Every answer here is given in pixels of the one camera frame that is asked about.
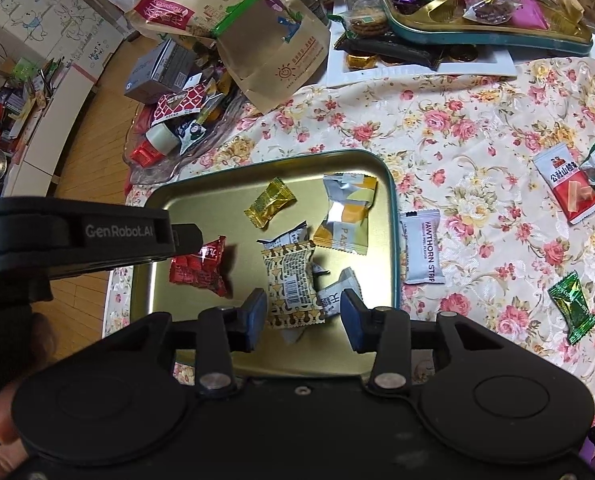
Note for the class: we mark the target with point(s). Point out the gold tin tray teal rim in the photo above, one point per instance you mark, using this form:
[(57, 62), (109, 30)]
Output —
[(217, 180)]

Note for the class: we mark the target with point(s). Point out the red lattice print packet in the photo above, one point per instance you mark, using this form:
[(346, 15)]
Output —
[(177, 105)]

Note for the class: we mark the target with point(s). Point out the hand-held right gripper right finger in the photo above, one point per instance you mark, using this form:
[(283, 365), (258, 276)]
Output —
[(352, 317)]

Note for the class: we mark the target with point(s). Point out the white flat tray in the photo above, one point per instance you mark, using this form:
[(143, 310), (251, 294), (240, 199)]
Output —
[(482, 69)]

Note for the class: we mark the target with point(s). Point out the gold foil chocolate coin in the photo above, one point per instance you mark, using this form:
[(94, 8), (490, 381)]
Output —
[(360, 61)]

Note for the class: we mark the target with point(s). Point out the white strip snack packet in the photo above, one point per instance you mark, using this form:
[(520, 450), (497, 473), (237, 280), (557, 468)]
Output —
[(422, 247)]

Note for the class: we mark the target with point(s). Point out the red berry print snack packet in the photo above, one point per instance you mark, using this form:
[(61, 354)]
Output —
[(200, 267)]

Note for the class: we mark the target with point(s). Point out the clear pack of cookies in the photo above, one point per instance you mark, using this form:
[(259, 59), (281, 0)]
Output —
[(367, 22)]

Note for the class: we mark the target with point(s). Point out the white dark-edged snack packet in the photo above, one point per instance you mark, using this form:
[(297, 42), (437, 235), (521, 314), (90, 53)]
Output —
[(290, 236)]

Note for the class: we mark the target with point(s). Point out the green candy packet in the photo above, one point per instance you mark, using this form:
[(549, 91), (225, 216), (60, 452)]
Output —
[(572, 307)]

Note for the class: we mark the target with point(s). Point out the black snack bar packet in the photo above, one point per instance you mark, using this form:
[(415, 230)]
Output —
[(392, 50)]

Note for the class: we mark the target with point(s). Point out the yellow foil candy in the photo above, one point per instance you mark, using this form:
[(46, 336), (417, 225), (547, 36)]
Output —
[(270, 202)]

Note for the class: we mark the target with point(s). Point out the person's left hand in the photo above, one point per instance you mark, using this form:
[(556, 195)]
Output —
[(2, 420)]

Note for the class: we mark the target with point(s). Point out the floral tablecloth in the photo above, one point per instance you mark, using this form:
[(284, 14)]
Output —
[(477, 125)]

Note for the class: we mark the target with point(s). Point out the grey and yellow snack packet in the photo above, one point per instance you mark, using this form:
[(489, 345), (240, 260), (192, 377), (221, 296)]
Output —
[(345, 210)]

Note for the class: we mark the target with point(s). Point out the grey carton box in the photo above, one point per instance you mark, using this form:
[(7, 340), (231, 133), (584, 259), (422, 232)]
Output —
[(152, 80)]

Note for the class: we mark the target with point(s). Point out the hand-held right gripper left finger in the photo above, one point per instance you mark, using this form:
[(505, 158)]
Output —
[(255, 317)]

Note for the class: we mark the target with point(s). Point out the small white snack packet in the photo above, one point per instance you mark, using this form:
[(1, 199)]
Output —
[(335, 292)]

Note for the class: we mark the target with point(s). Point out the teal tin of sweets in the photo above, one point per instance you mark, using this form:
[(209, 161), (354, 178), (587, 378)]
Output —
[(477, 30)]

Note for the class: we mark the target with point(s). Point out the white cabinet with drawings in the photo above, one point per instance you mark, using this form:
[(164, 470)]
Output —
[(42, 25)]

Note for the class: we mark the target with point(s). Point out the beige patterned snack packet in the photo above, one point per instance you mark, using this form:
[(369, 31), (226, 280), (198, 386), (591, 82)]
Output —
[(290, 280)]

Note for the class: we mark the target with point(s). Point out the red and white snack packet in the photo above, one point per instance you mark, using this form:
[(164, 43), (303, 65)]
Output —
[(565, 185)]

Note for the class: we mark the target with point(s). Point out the clear glass dish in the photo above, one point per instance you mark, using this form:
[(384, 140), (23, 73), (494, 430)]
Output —
[(212, 152)]

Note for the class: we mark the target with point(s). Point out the pink snack packet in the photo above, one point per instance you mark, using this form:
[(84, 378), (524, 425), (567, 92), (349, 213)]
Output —
[(522, 10)]

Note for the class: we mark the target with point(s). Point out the white cartoon print packet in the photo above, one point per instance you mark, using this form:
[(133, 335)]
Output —
[(192, 135)]

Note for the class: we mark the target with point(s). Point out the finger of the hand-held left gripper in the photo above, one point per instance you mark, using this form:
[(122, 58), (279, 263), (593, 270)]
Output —
[(187, 239)]

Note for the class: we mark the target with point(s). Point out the kraft paper snack bag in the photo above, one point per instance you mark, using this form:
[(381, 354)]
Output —
[(272, 60)]

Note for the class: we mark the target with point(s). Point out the plain red packet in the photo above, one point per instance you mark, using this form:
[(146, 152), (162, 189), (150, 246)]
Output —
[(145, 155)]

